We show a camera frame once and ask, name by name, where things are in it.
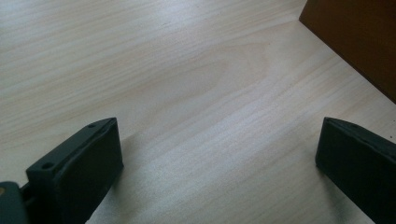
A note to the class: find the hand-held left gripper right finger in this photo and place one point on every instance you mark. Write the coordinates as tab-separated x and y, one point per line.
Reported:
358	168

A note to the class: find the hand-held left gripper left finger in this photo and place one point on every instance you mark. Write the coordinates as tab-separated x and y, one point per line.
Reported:
81	171

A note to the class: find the brown wooden box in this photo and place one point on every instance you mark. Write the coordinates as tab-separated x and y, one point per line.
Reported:
361	37

